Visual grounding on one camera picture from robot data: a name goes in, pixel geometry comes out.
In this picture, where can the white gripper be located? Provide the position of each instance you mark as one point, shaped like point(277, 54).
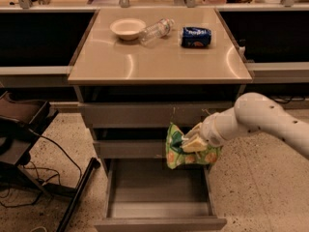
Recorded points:
point(209, 130)

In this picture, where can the green rice chip bag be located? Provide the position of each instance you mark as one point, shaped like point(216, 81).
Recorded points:
point(176, 155)

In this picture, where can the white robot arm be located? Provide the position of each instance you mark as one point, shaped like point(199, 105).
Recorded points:
point(251, 113)

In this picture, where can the open bottom drawer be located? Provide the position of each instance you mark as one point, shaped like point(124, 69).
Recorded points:
point(144, 195)

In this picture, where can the grey drawer cabinet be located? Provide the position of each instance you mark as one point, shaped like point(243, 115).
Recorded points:
point(111, 70)

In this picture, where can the middle drawer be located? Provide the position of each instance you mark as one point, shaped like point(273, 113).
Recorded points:
point(130, 149)

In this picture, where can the top drawer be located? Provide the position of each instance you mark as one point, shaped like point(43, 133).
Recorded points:
point(139, 115)

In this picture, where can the blue pepsi can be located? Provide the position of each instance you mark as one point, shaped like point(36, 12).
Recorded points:
point(192, 37)

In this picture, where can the black metal leg bar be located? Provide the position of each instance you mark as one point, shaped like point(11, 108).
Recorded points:
point(92, 165)

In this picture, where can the clear plastic water bottle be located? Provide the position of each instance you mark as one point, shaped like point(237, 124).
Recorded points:
point(156, 31)

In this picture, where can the white paper bowl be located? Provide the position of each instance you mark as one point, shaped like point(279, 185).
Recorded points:
point(127, 29)

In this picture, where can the dark chair with tray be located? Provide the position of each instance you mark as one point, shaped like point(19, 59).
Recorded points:
point(22, 122)

